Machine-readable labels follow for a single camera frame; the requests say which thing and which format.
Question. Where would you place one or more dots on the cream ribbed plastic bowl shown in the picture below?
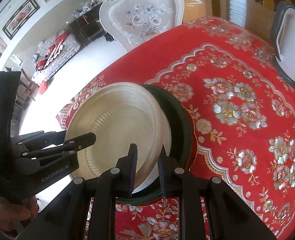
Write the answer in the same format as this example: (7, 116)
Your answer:
(119, 115)

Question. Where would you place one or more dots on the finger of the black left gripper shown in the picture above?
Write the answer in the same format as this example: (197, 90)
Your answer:
(38, 140)
(75, 144)

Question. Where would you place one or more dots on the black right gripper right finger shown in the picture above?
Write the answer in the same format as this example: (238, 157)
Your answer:
(208, 207)

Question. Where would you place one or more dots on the wooden cabinet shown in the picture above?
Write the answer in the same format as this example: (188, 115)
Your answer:
(254, 15)

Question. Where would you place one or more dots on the red patterned sofa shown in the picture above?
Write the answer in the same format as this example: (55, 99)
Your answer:
(52, 54)

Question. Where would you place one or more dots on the white electric kettle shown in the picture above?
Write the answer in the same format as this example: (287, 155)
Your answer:
(283, 40)

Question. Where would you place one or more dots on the left hand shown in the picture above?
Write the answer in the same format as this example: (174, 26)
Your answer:
(10, 212)

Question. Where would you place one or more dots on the framed picture large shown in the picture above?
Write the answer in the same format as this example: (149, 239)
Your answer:
(20, 17)

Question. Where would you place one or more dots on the dark wooden sideboard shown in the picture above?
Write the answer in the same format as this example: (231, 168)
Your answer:
(87, 27)

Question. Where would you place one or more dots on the white ornate chair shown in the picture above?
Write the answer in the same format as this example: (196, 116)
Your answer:
(134, 22)

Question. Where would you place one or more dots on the green plastic bowl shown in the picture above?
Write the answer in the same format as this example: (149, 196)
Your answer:
(180, 143)

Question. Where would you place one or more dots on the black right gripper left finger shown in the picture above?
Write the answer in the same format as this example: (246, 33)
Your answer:
(85, 203)

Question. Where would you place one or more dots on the red floral tablecloth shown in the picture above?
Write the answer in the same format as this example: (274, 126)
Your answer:
(241, 111)

